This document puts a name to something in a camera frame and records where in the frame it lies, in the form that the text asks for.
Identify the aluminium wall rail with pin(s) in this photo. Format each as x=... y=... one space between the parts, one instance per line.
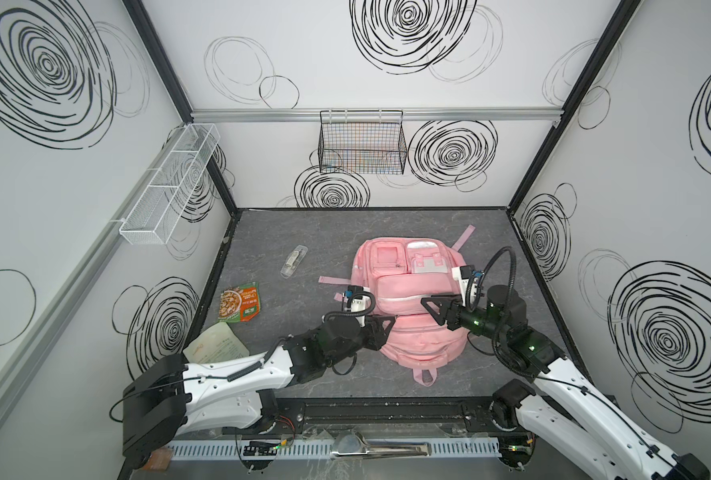
x=268 y=115

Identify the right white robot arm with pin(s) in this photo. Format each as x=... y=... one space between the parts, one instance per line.
x=550 y=397

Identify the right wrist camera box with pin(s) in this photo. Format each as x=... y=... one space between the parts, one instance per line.
x=468 y=279

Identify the white food pouch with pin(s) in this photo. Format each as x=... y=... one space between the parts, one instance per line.
x=216 y=344

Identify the pink student backpack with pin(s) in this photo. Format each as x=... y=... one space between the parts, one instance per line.
x=400 y=272

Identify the black corner frame post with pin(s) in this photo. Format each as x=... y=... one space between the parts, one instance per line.
x=147 y=31
x=623 y=14

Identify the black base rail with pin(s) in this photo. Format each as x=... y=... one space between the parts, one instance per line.
x=293 y=415

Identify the green snack packet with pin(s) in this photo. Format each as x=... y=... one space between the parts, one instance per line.
x=240 y=303

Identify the black wire basket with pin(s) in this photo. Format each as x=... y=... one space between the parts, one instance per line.
x=367 y=147

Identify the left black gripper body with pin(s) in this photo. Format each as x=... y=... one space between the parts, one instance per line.
x=366 y=330

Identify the black corner frame post left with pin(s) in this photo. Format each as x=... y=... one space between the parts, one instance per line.
x=147 y=31

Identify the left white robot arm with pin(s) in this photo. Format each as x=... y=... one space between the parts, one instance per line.
x=174 y=397

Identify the black corner frame post right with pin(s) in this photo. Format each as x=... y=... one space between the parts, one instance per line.
x=623 y=14

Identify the white slotted cable duct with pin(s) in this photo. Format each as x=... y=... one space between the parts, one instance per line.
x=320 y=449

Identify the clear plastic pencil case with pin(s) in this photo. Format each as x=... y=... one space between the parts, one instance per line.
x=293 y=261

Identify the white wire shelf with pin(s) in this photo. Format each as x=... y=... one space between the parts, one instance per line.
x=163 y=203

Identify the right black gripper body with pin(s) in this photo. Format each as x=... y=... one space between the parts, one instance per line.
x=452 y=313

